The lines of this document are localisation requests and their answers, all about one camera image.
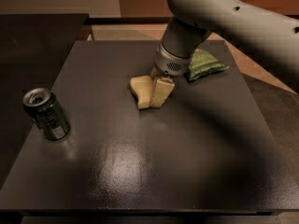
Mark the green soda can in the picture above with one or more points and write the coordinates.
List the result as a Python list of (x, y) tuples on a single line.
[(44, 109)]

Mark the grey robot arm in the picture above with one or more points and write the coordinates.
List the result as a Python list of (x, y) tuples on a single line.
[(268, 38)]

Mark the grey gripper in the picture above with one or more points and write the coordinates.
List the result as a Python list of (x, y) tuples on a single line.
[(169, 64)]

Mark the green chips bag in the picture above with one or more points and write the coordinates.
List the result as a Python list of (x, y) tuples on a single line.
[(203, 64)]

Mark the yellow sponge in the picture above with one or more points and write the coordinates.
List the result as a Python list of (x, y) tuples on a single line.
[(141, 87)]

